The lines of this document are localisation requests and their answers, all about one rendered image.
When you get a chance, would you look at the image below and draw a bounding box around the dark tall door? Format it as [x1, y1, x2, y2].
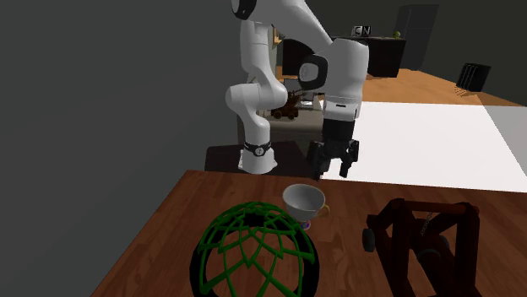
[394, 3, 440, 72]

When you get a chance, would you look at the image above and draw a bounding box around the black ribbed box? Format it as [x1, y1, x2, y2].
[455, 62, 492, 93]

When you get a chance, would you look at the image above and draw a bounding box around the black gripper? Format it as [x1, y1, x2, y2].
[307, 117, 361, 181]

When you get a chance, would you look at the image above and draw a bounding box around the green lattice dome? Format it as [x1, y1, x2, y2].
[189, 201, 320, 297]

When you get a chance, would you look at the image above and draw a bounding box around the white teacup with gold handle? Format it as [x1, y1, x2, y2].
[282, 183, 331, 230]

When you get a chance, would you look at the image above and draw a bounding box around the dark robot stand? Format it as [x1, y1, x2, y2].
[204, 140, 323, 180]

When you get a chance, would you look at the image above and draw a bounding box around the dark sideboard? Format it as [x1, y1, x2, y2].
[330, 25, 407, 79]

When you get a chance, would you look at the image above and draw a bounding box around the dark brown wooden catapult toy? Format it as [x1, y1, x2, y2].
[361, 197, 483, 297]

